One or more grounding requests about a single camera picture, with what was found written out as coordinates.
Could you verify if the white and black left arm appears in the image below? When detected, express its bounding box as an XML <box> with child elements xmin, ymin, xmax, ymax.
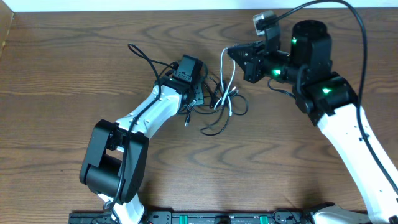
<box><xmin>79</xmin><ymin>55</ymin><xmax>205</xmax><ymax>223</ymax></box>

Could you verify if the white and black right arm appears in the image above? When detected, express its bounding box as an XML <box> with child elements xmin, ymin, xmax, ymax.
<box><xmin>228</xmin><ymin>20</ymin><xmax>397</xmax><ymax>223</ymax></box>

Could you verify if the white USB cable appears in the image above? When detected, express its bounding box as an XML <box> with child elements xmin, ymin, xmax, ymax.
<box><xmin>213</xmin><ymin>47</ymin><xmax>239</xmax><ymax>118</ymax></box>

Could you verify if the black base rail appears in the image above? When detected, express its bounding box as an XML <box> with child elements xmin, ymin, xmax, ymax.
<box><xmin>68</xmin><ymin>210</ymin><xmax>382</xmax><ymax>224</ymax></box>

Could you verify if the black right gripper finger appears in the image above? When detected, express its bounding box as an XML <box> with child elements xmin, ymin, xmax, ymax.
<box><xmin>227</xmin><ymin>42</ymin><xmax>264</xmax><ymax>64</ymax></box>
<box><xmin>237</xmin><ymin>59</ymin><xmax>258</xmax><ymax>81</ymax></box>

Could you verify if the black USB cable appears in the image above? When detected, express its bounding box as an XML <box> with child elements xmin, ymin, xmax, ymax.
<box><xmin>178</xmin><ymin>73</ymin><xmax>249</xmax><ymax>137</ymax></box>

